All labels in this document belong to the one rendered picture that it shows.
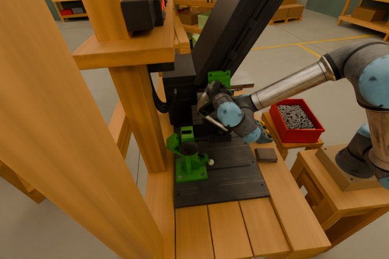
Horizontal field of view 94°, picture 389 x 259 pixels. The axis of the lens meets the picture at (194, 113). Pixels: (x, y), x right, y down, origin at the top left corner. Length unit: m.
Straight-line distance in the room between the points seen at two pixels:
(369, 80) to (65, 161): 0.63
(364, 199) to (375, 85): 0.67
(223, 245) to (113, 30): 0.81
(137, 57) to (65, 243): 1.81
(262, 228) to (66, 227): 1.69
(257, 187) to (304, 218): 0.20
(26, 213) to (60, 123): 2.22
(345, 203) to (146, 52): 1.01
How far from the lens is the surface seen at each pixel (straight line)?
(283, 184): 0.97
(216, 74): 0.93
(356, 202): 1.14
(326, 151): 1.16
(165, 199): 0.91
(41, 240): 2.21
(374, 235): 2.19
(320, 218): 1.21
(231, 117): 0.60
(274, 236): 0.89
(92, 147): 0.30
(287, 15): 7.28
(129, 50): 0.49
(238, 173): 0.95
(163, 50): 0.48
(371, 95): 0.62
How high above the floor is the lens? 1.70
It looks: 40 degrees down
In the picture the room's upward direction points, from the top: 4 degrees counter-clockwise
